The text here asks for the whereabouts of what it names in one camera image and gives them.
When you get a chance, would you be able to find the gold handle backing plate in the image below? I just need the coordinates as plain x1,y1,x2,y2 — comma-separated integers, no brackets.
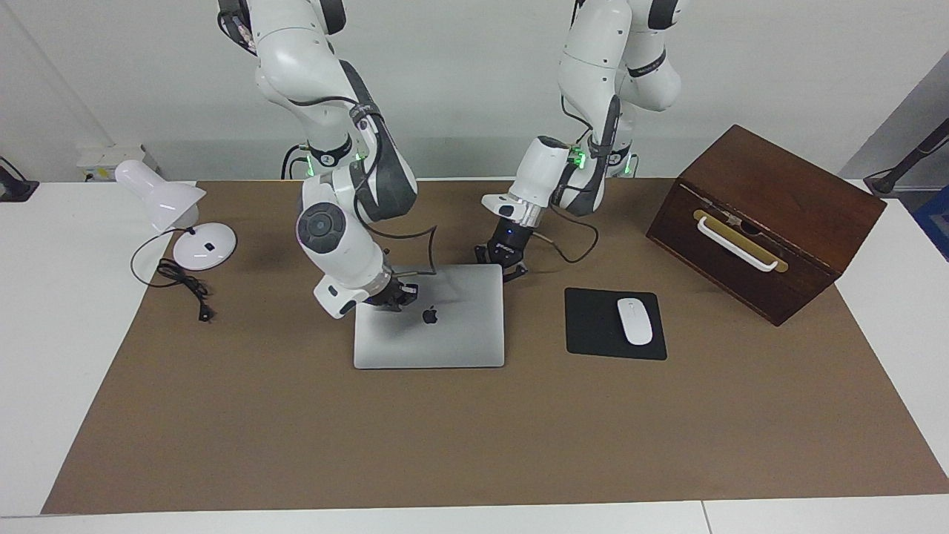
692,209,790,274

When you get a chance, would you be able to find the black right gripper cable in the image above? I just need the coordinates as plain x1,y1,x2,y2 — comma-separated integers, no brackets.
354,222,440,286

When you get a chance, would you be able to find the white box handle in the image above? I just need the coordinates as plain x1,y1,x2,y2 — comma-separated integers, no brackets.
697,216,781,273

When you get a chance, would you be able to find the black stand with pole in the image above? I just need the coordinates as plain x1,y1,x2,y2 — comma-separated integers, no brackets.
864,117,949,195

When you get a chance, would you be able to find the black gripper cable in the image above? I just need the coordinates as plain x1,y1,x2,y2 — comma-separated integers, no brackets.
354,222,440,286
530,204,600,265

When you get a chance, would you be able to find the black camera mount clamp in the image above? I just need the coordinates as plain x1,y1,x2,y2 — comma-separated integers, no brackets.
0,157,39,202

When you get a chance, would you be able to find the white desk lamp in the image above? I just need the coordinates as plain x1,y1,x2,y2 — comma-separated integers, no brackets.
114,159,238,271

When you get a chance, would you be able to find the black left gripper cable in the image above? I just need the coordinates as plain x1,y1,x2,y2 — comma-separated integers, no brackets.
530,204,600,265

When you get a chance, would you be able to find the dark brown wooden box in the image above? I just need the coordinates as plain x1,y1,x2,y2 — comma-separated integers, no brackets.
645,124,887,327

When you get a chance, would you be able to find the brown table mat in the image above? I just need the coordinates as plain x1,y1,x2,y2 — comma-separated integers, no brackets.
41,178,949,515

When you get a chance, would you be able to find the silver laptop computer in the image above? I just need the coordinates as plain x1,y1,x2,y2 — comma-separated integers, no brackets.
353,264,506,370

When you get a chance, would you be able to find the blue object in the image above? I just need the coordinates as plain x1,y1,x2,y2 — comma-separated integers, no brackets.
913,185,949,262

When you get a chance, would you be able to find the black mouse pad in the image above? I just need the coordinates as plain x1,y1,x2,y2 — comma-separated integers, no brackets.
564,287,668,362

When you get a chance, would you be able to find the white computer mouse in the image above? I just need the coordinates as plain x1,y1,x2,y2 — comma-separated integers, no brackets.
617,297,654,346

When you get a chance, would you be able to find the white wall socket box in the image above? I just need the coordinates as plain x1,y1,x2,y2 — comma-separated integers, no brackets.
77,145,160,183

